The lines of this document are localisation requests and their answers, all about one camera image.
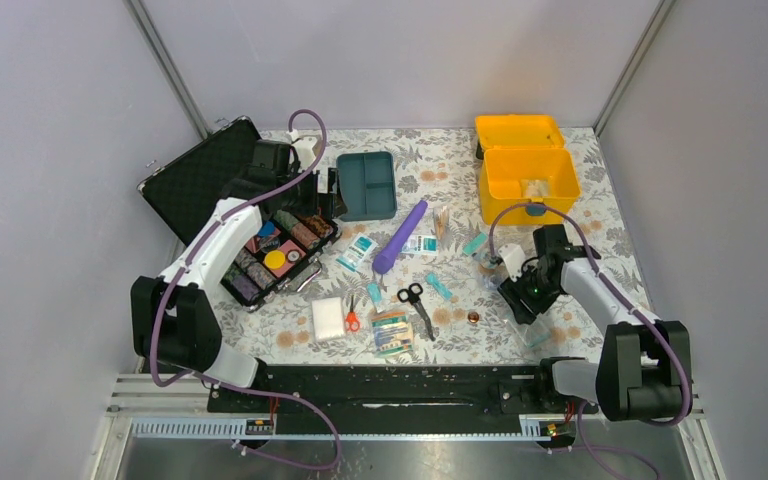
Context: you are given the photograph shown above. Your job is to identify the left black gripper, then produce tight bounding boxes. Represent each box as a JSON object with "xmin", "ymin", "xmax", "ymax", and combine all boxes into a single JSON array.
[{"xmin": 276, "ymin": 164, "xmax": 346, "ymax": 218}]

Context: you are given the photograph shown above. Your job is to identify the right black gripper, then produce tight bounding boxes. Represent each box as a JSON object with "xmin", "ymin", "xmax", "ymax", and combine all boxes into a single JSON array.
[{"xmin": 497, "ymin": 261, "xmax": 560, "ymax": 326}]

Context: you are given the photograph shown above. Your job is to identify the clear bag blue roll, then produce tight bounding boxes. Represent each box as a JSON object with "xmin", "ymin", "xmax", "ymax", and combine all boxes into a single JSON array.
[{"xmin": 477, "ymin": 265, "xmax": 509, "ymax": 292}]

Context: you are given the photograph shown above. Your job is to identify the clear bag teal strips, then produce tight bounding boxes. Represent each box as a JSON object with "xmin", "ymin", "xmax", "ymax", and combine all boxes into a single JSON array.
[{"xmin": 511, "ymin": 314, "xmax": 551, "ymax": 349}]

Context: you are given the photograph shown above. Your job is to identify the teal header plastic bag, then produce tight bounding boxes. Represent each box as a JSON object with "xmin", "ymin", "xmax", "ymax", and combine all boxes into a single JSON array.
[{"xmin": 462, "ymin": 232, "xmax": 490, "ymax": 265}]

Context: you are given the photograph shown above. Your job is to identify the beige bandage roll bag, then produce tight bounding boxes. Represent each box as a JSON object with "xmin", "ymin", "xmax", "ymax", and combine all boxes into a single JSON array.
[{"xmin": 520, "ymin": 178, "xmax": 550, "ymax": 202}]

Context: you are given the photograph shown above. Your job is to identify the cotton swab bag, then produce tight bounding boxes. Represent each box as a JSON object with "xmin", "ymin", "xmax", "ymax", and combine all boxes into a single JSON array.
[{"xmin": 432, "ymin": 205, "xmax": 450, "ymax": 249}]

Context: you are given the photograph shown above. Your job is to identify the white gauze pad bag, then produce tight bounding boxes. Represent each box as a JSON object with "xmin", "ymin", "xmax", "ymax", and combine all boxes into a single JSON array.
[{"xmin": 311, "ymin": 297, "xmax": 346, "ymax": 342}]

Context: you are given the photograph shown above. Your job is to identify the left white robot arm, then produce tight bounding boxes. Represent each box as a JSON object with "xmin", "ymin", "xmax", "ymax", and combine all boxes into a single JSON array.
[{"xmin": 130, "ymin": 147, "xmax": 325, "ymax": 411}]

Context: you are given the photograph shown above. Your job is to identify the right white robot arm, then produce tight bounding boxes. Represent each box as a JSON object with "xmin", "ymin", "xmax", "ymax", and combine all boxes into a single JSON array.
[{"xmin": 494, "ymin": 225, "xmax": 693, "ymax": 425}]

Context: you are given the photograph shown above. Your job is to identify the black poker chip case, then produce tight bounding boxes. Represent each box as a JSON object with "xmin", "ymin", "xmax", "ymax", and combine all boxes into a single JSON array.
[{"xmin": 138, "ymin": 117, "xmax": 347, "ymax": 310}]

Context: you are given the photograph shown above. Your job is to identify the teal divided tray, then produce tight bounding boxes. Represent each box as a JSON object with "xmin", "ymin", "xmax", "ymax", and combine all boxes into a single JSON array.
[{"xmin": 336, "ymin": 151, "xmax": 397, "ymax": 222}]

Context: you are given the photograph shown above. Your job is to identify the teal wrapped packet right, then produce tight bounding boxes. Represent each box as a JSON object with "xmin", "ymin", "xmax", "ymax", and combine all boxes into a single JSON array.
[{"xmin": 426, "ymin": 273, "xmax": 453, "ymax": 301}]

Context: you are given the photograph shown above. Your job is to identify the teal wrapped packet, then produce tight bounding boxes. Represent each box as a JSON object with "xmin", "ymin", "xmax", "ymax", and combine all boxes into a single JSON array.
[
  {"xmin": 366, "ymin": 283, "xmax": 384, "ymax": 313},
  {"xmin": 426, "ymin": 273, "xmax": 453, "ymax": 301}
]

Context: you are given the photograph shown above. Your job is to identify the gauze dressing packet left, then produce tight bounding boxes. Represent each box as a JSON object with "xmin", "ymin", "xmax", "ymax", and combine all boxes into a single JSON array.
[{"xmin": 336, "ymin": 233, "xmax": 378, "ymax": 273}]

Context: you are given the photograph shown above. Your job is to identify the gauze dressing packet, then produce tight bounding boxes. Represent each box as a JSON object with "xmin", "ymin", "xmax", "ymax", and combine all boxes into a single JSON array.
[
  {"xmin": 336, "ymin": 233, "xmax": 378, "ymax": 273},
  {"xmin": 401, "ymin": 234, "xmax": 439, "ymax": 256}
]

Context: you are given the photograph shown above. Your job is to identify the yellow plastic box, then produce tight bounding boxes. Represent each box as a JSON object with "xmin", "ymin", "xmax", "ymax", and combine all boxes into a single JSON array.
[{"xmin": 475, "ymin": 114, "xmax": 581, "ymax": 226}]

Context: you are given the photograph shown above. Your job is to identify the gauze dressing packet right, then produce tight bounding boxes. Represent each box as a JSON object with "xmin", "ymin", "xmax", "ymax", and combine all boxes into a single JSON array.
[{"xmin": 401, "ymin": 234, "xmax": 439, "ymax": 256}]

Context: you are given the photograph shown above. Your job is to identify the purple flashlight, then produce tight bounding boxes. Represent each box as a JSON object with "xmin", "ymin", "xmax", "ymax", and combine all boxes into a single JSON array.
[{"xmin": 372, "ymin": 200, "xmax": 428, "ymax": 275}]

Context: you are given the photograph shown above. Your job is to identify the adhesive bandage pack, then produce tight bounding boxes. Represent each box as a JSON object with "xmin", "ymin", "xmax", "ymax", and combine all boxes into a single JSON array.
[{"xmin": 370, "ymin": 310, "xmax": 414, "ymax": 357}]

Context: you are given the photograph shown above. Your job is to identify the teal wrapped packet left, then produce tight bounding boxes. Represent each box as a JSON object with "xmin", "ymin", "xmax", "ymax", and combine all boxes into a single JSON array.
[{"xmin": 366, "ymin": 283, "xmax": 384, "ymax": 313}]

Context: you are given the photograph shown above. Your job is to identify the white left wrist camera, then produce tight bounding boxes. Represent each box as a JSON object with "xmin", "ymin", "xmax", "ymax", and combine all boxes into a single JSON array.
[{"xmin": 285, "ymin": 129, "xmax": 325, "ymax": 171}]

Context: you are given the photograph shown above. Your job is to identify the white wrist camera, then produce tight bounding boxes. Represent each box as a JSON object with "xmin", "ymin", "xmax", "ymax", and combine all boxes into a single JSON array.
[
  {"xmin": 497, "ymin": 244, "xmax": 527, "ymax": 278},
  {"xmin": 285, "ymin": 129, "xmax": 325, "ymax": 171}
]

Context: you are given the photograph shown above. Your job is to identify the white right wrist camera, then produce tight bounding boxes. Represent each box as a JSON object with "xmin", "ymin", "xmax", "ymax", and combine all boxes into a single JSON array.
[{"xmin": 497, "ymin": 244, "xmax": 527, "ymax": 278}]

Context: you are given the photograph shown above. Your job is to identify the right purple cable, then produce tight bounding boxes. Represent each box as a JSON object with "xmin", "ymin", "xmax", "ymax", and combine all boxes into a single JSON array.
[{"xmin": 487, "ymin": 202, "xmax": 695, "ymax": 480}]

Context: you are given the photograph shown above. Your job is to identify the purple cable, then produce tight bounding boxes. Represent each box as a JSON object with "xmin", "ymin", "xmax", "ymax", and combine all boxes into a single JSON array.
[
  {"xmin": 148, "ymin": 109, "xmax": 344, "ymax": 472},
  {"xmin": 487, "ymin": 202, "xmax": 695, "ymax": 480}
]

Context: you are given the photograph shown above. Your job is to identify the black handled scissors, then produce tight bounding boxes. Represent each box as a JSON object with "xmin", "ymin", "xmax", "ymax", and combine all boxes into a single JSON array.
[{"xmin": 397, "ymin": 282, "xmax": 436, "ymax": 341}]

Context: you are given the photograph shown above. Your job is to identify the orange handled scissors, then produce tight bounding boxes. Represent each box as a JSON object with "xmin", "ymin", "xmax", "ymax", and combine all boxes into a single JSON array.
[{"xmin": 344, "ymin": 294, "xmax": 361, "ymax": 333}]

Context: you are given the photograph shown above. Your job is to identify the black mounting base plate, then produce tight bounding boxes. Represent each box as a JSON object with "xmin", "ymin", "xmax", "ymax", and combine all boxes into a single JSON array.
[{"xmin": 207, "ymin": 365, "xmax": 581, "ymax": 437}]

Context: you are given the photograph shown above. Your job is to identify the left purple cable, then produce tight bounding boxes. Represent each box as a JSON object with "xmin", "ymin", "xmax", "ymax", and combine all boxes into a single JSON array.
[{"xmin": 148, "ymin": 109, "xmax": 344, "ymax": 472}]

